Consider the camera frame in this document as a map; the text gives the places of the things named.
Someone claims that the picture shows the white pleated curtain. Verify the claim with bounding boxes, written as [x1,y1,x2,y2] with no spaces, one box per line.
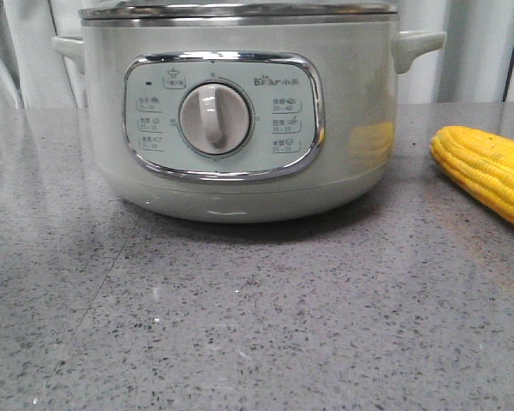
[0,1,514,109]

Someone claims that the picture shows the glass pot lid steel rim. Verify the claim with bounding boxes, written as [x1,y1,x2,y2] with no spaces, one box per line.
[79,1,398,20]

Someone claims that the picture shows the yellow corn cob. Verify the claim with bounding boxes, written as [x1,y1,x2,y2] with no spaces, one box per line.
[430,126,514,225]

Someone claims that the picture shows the pale green electric cooking pot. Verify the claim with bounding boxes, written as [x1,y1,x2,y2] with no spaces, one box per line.
[52,18,445,223]

